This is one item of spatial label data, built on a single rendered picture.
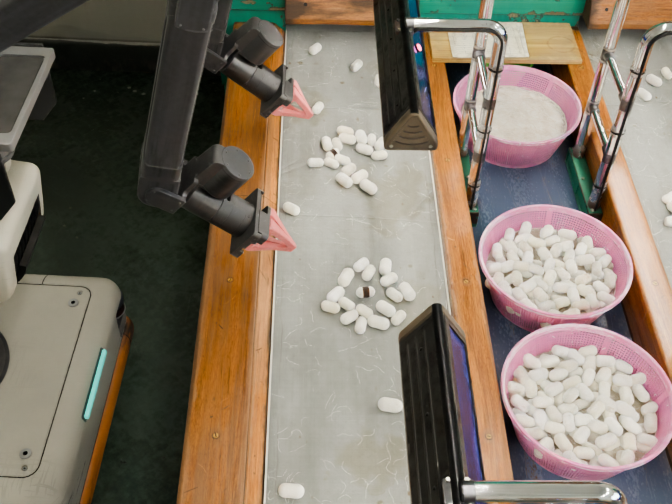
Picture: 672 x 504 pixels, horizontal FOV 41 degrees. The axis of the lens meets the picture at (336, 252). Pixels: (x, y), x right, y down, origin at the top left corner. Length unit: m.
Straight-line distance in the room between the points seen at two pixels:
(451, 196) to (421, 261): 0.16
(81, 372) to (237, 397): 0.74
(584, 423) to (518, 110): 0.78
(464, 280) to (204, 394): 0.48
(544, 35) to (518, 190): 0.43
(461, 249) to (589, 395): 0.34
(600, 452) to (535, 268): 0.36
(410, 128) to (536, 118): 0.67
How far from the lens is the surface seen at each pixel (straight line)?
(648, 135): 1.96
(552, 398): 1.45
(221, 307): 1.48
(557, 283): 1.59
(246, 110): 1.85
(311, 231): 1.62
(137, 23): 3.21
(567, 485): 0.92
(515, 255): 1.62
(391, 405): 1.37
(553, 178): 1.89
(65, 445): 1.96
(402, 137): 1.31
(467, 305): 1.50
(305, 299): 1.51
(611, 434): 1.43
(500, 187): 1.85
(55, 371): 2.06
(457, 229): 1.61
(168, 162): 1.26
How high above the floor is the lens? 1.90
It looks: 47 degrees down
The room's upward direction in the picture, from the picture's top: 2 degrees clockwise
